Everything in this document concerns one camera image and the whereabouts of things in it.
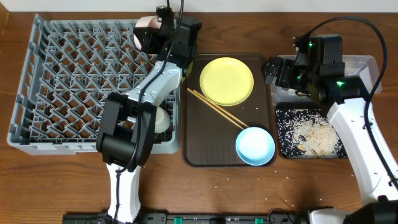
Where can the rice and food scraps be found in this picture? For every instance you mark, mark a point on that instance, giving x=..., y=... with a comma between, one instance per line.
x=314, y=135

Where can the yellow plate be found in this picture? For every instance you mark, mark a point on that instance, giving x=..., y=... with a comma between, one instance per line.
x=226, y=81

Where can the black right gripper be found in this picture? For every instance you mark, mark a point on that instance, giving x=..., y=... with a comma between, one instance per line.
x=274, y=63

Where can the dark brown serving tray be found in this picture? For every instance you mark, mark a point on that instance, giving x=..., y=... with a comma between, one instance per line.
x=208, y=138

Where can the light blue bowl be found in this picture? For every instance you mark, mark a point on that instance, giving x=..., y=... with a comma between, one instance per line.
x=255, y=146

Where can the small pale green cup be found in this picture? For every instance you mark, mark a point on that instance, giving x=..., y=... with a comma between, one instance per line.
x=162, y=120

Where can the black waste tray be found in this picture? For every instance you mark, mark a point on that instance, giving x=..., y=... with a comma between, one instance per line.
x=311, y=133

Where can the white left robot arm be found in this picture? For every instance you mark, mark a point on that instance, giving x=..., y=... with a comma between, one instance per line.
x=126, y=134

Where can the grey plastic dish rack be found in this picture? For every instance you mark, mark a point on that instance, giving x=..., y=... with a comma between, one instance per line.
x=70, y=68

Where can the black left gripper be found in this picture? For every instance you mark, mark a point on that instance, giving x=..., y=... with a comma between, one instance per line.
x=144, y=38

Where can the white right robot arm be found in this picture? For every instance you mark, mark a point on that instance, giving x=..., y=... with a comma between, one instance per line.
x=318, y=71

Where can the pink white bowl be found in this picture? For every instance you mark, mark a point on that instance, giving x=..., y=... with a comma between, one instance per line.
x=148, y=21

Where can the clear plastic waste bin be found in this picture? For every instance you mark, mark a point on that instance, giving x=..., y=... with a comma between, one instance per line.
x=364, y=66

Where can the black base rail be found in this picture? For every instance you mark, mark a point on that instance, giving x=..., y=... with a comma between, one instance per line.
x=162, y=218

